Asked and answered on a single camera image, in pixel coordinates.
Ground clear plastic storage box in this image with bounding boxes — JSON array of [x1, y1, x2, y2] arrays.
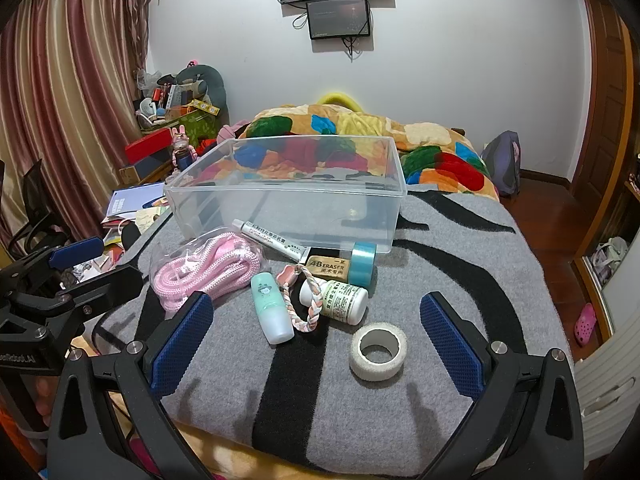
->
[[164, 135, 407, 256]]

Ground red box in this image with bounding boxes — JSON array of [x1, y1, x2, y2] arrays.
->
[[125, 127, 173, 163]]

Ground pink white braided cord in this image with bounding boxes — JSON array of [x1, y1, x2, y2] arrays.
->
[[276, 262, 323, 333]]

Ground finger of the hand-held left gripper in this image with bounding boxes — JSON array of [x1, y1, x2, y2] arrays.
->
[[64, 265, 145, 319], [0, 237, 106, 297]]

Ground pink bunny figure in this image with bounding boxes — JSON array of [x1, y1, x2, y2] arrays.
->
[[170, 126, 196, 171]]

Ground grey purple backpack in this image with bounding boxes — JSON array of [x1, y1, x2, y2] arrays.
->
[[481, 131, 522, 197]]

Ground grey black striped blanket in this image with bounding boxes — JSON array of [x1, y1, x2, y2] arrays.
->
[[82, 182, 576, 466]]

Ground tan eraser block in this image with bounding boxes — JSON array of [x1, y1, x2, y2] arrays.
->
[[305, 255, 351, 281]]

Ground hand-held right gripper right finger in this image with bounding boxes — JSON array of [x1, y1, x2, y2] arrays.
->
[[419, 292, 586, 480]]

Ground pink rope in clear bag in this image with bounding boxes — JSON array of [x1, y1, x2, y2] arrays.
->
[[149, 227, 266, 318]]

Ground white cabinet door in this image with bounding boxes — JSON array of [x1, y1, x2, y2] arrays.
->
[[570, 240, 640, 461]]

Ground striped pink beige curtain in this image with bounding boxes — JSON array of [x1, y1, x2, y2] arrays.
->
[[0, 0, 161, 261]]

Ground blue notebook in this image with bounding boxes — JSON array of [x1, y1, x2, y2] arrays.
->
[[106, 185, 171, 221]]

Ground white ointment tube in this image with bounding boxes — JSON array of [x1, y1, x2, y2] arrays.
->
[[232, 218, 311, 263]]

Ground grey plush toy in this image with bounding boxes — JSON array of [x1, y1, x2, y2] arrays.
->
[[172, 64, 230, 121]]

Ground small black wall monitor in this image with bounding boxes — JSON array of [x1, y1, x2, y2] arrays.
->
[[306, 0, 372, 40]]

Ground colourful patterned quilt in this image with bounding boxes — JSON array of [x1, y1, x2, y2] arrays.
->
[[235, 104, 501, 201]]

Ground white medicine bottle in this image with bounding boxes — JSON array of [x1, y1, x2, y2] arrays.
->
[[299, 279, 370, 325]]

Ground yellow ring cushion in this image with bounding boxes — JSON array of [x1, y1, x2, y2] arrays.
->
[[319, 89, 361, 111]]

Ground black chair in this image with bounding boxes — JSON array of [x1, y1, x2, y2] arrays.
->
[[0, 160, 56, 261]]

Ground black monitor cables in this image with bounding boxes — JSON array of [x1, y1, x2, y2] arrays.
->
[[342, 35, 375, 63]]

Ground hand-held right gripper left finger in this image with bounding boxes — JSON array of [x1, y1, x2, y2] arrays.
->
[[46, 291, 216, 480]]

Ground light blue tape roll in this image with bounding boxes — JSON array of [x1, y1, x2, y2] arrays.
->
[[347, 241, 378, 288]]

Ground pink clog shoe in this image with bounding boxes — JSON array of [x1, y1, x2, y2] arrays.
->
[[574, 302, 597, 346]]

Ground green cardboard box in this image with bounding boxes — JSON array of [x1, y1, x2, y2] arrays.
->
[[172, 107, 221, 141]]

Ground white tape roll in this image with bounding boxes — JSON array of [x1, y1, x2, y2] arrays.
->
[[349, 322, 405, 380]]

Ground mint green small bottle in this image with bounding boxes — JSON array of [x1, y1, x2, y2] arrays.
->
[[250, 271, 295, 345]]

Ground wooden door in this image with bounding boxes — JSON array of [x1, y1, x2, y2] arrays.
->
[[580, 0, 640, 281]]

